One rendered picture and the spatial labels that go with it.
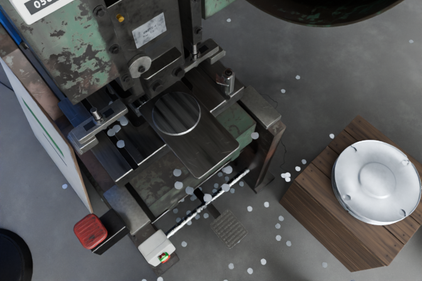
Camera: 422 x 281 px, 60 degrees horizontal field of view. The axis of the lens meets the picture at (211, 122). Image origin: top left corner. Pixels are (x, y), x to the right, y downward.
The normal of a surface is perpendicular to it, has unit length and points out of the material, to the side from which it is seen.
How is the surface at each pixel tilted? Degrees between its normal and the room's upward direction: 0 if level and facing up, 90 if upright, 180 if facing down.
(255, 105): 0
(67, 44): 90
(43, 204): 0
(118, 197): 0
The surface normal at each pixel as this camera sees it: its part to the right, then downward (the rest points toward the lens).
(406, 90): 0.00, -0.43
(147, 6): 0.64, 0.69
